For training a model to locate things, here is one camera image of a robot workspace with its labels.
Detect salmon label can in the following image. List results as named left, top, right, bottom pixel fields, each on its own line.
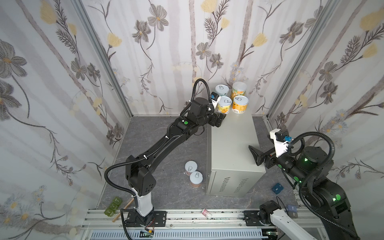
left=190, top=171, right=203, bottom=188

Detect green orange peach can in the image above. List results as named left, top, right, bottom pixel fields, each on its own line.
left=231, top=82, right=247, bottom=100

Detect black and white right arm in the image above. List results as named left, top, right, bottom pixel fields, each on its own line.
left=248, top=129, right=359, bottom=240

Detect grey metal cabinet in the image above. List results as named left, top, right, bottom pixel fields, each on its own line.
left=206, top=110, right=266, bottom=197

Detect small pink bottle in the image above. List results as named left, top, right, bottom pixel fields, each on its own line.
left=202, top=209, right=213, bottom=219

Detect yellow label can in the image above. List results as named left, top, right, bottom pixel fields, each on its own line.
left=216, top=96, right=232, bottom=115
left=232, top=95, right=249, bottom=114

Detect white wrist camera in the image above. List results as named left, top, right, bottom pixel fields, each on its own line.
left=270, top=129, right=293, bottom=158
left=210, top=92, right=221, bottom=109

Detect wooden mallet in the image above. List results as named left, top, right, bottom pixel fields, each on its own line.
left=112, top=197, right=135, bottom=223

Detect green block toy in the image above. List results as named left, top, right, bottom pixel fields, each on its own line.
left=104, top=197, right=123, bottom=217

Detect pink label can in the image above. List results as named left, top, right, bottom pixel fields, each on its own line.
left=185, top=161, right=198, bottom=176

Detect blue square block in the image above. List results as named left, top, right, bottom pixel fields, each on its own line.
left=271, top=183, right=284, bottom=195

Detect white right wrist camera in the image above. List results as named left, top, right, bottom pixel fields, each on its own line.
left=270, top=129, right=293, bottom=158

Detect white blue label can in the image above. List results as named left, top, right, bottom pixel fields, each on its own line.
left=215, top=85, right=230, bottom=97

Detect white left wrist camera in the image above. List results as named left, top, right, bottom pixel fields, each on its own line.
left=210, top=92, right=221, bottom=109

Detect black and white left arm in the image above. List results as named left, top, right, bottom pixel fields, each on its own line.
left=104, top=79, right=225, bottom=229

